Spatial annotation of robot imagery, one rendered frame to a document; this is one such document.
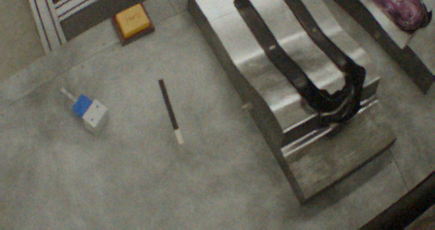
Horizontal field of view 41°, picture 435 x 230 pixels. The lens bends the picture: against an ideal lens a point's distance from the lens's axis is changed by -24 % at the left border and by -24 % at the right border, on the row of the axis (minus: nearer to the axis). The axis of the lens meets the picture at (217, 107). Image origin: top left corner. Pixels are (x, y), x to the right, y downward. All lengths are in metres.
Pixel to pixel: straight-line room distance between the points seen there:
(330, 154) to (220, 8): 0.37
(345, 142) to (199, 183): 0.30
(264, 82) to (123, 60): 0.31
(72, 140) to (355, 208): 0.63
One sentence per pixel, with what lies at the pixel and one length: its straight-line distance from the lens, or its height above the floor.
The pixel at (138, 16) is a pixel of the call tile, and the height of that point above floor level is 0.84.
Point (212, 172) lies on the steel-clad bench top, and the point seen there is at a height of 0.80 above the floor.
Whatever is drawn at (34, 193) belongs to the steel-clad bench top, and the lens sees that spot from 1.42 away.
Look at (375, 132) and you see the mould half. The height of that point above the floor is 0.86.
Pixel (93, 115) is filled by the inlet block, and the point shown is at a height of 0.85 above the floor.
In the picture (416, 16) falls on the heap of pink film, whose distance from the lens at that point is 1.59.
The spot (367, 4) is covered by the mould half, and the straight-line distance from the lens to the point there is 1.54.
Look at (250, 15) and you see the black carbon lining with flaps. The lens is 1.46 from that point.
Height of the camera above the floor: 2.14
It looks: 67 degrees down
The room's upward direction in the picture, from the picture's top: 9 degrees clockwise
